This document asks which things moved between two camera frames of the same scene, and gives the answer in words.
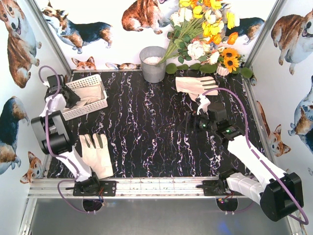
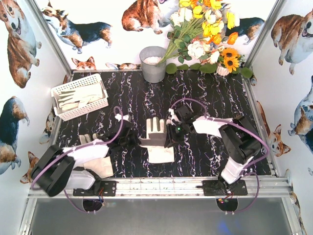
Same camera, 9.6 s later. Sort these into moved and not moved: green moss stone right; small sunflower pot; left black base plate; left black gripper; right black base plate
Moved: left black gripper
Not moved: left black base plate; right black base plate; small sunflower pot; green moss stone right
